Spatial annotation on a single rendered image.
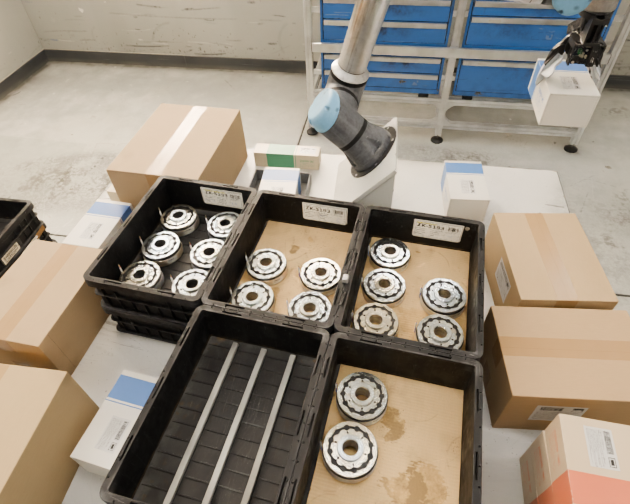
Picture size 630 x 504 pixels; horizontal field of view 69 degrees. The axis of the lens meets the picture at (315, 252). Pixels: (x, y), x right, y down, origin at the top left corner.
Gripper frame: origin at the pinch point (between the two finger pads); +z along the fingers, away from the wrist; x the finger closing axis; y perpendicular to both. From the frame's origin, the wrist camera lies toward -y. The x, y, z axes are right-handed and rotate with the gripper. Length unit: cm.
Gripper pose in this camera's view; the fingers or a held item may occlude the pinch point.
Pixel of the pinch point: (563, 85)
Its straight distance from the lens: 147.0
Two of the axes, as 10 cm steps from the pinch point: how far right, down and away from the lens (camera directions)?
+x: 9.9, 1.0, -1.4
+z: 0.3, 6.7, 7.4
